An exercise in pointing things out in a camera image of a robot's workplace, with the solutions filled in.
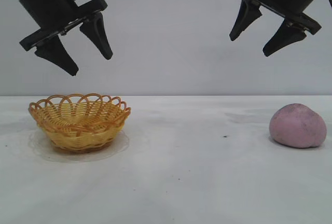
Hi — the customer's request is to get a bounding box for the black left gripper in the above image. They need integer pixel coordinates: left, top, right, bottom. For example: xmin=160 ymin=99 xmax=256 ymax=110
xmin=18 ymin=0 xmax=114 ymax=77

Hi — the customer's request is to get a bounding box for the pink purple sweet potato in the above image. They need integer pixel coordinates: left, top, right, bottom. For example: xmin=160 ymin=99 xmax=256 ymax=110
xmin=269 ymin=104 xmax=327 ymax=149

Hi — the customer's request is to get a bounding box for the yellow woven wicker basket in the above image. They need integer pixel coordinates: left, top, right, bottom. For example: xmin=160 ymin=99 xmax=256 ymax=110
xmin=28 ymin=93 xmax=132 ymax=153

